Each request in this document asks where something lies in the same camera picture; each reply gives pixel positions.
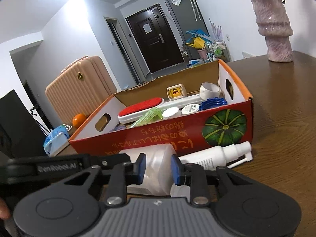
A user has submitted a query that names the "white ridged bottle cap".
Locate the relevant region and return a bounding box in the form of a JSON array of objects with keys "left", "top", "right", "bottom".
[{"left": 170, "top": 184, "right": 191, "bottom": 201}]

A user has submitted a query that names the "blue ridged jar lid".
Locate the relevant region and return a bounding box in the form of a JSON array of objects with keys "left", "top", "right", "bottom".
[{"left": 199, "top": 97, "right": 228, "bottom": 111}]

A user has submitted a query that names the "blue tissue pack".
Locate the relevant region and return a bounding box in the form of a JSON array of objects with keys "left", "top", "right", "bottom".
[{"left": 43, "top": 125, "right": 70, "bottom": 157}]

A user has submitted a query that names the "pink textured vase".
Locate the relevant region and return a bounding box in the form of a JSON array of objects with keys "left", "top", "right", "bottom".
[{"left": 250, "top": 0, "right": 293, "bottom": 63}]

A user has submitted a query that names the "yellow watering can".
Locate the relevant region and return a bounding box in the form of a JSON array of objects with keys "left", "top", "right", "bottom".
[{"left": 186, "top": 36, "right": 205, "bottom": 49}]

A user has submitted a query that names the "orange fruit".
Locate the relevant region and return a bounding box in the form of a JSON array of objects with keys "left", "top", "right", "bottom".
[{"left": 72, "top": 113, "right": 87, "bottom": 128}]

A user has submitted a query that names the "dark brown door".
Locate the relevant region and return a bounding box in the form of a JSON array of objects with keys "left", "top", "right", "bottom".
[{"left": 126, "top": 4, "right": 184, "bottom": 73}]

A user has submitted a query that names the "black paper bag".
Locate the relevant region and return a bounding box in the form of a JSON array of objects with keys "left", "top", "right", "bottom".
[{"left": 1, "top": 90, "right": 46, "bottom": 158}]

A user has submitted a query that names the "person left hand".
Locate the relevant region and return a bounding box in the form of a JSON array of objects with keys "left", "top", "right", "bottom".
[{"left": 0, "top": 199, "right": 11, "bottom": 220}]

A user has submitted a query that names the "beige power adapter cube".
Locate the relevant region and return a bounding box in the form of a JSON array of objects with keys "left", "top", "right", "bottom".
[{"left": 166, "top": 84, "right": 187, "bottom": 101}]

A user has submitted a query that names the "small white ridged cap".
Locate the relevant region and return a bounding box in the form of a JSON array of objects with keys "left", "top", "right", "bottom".
[{"left": 162, "top": 106, "right": 182, "bottom": 119}]

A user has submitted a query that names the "red white lint brush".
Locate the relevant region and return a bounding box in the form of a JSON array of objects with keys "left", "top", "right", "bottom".
[{"left": 117, "top": 94, "right": 206, "bottom": 125}]

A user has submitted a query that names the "white round lid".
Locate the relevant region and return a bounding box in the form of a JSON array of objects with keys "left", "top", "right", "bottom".
[{"left": 181, "top": 103, "right": 200, "bottom": 115}]

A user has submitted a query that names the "grey refrigerator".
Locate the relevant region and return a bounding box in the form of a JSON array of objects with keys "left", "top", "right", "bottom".
[{"left": 165, "top": 0, "right": 209, "bottom": 59}]

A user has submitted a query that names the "pink ribbed suitcase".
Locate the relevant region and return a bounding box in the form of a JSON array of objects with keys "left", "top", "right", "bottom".
[{"left": 45, "top": 56, "right": 117, "bottom": 125}]

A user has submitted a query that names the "purple ridged lid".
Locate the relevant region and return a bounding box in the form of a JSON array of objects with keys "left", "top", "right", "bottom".
[{"left": 110, "top": 125, "right": 127, "bottom": 132}]

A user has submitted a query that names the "white spray bottle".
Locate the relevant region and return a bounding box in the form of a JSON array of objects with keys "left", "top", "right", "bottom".
[{"left": 179, "top": 141, "right": 253, "bottom": 171}]

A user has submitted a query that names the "grey tape roll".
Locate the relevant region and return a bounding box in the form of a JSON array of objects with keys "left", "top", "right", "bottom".
[{"left": 199, "top": 82, "right": 222, "bottom": 101}]

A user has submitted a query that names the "red cardboard box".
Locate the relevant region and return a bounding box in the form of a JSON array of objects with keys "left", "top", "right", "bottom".
[{"left": 68, "top": 59, "right": 254, "bottom": 156}]

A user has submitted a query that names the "translucent white plastic box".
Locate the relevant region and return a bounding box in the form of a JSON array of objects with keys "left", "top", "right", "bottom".
[{"left": 120, "top": 143, "right": 176, "bottom": 196}]

